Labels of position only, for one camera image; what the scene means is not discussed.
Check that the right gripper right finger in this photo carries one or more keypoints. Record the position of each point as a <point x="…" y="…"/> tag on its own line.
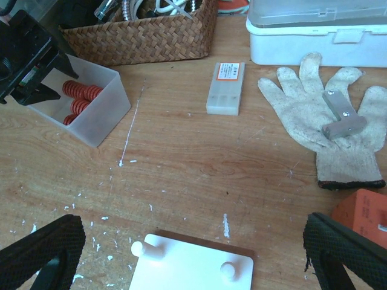
<point x="331" y="248"/>

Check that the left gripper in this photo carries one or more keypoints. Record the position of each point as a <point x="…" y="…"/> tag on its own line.
<point x="28" y="54"/>

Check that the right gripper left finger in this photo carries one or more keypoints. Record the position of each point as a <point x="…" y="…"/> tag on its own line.
<point x="52" y="252"/>

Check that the red square block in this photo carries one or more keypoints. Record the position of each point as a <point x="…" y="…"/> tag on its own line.
<point x="364" y="212"/>

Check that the translucent spring bin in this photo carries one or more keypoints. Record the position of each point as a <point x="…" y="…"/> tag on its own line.
<point x="89" y="107"/>

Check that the wicker basket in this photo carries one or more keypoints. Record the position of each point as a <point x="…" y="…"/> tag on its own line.
<point x="147" y="40"/>

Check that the white work glove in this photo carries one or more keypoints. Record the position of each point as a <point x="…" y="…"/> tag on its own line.
<point x="341" y="163"/>

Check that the small clear parts case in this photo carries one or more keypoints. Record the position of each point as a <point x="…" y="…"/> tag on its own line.
<point x="224" y="95"/>

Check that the white plastic toolbox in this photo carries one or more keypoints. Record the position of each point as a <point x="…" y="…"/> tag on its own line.
<point x="345" y="33"/>

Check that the metal T bracket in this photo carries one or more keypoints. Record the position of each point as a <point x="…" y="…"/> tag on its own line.
<point x="348" y="121"/>

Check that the white peg base plate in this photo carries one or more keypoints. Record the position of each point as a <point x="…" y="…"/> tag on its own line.
<point x="165" y="263"/>

